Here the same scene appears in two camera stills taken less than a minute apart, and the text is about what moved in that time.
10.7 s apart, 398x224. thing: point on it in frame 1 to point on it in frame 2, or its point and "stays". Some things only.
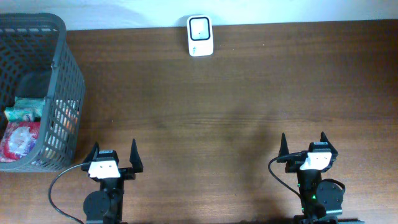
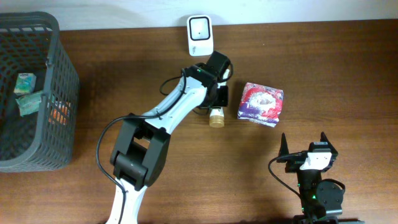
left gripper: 135,160 to 224,102
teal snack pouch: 23,114 to 29,104
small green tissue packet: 29,103 to 25,83
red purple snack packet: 18,140 to 260,104
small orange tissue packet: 70,120 to 59,116
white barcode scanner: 200,36 stays
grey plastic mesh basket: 35,62 stays
